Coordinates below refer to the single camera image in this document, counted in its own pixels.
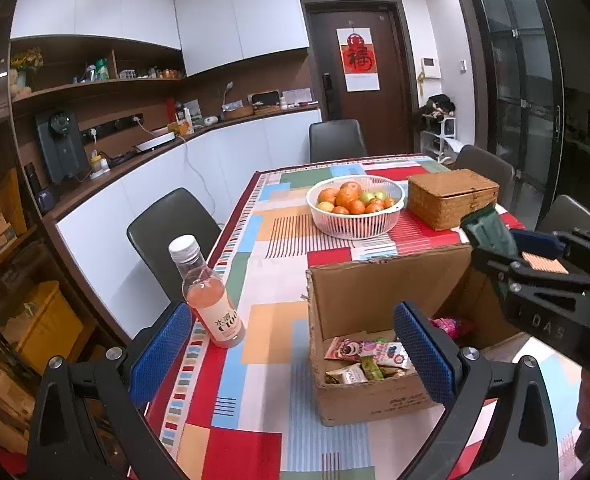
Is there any dark green snack packet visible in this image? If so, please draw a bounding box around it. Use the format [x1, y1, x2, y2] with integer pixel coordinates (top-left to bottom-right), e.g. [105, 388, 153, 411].
[459, 202, 522, 296]

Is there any pink snack packet in box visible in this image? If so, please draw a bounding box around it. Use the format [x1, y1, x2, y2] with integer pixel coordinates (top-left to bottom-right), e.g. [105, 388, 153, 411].
[324, 337, 412, 370]

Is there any yellow storage bin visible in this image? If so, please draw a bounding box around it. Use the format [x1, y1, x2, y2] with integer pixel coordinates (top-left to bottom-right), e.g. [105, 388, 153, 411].
[1, 281, 83, 374]

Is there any brown cardboard box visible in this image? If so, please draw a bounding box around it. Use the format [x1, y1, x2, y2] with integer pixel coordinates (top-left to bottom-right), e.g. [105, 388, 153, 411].
[307, 244, 519, 427]

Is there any woven wicker basket box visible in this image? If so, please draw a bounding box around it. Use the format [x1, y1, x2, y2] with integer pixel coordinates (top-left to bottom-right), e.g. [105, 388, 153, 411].
[407, 169, 500, 231]

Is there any dark dining chair right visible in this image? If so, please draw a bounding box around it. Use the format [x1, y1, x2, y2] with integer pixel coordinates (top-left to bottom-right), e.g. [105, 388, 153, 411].
[452, 145, 516, 210]

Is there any dark dining chair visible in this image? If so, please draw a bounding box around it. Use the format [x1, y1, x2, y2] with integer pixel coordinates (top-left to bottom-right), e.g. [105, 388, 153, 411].
[309, 119, 368, 162]
[452, 145, 516, 210]
[127, 188, 221, 301]

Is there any pink drink bottle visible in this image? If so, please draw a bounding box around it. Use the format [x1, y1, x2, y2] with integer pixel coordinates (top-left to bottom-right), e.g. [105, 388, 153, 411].
[168, 234, 245, 349]

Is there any colourful patchwork tablecloth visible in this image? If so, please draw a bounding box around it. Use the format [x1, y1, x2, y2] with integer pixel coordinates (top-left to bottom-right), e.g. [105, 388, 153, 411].
[147, 156, 463, 479]

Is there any white fruit basket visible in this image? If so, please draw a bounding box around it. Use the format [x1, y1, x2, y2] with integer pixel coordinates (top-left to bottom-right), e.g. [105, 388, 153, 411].
[306, 174, 406, 240]

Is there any dark dining chair left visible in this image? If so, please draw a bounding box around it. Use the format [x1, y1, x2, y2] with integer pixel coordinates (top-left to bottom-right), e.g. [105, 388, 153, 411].
[127, 188, 221, 301]

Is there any dark dining chair far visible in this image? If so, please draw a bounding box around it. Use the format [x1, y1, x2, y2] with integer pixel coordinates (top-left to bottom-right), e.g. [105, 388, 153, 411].
[309, 119, 368, 162]

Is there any black water dispenser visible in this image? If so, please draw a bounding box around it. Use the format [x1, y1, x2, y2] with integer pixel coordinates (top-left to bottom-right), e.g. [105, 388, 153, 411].
[36, 107, 90, 184]

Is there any dark wooden door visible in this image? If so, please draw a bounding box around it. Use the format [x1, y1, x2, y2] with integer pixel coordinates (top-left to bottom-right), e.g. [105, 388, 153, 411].
[301, 0, 419, 155]

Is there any red fortune door poster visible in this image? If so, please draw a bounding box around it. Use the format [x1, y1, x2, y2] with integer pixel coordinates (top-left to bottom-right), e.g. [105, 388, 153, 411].
[336, 27, 381, 92]

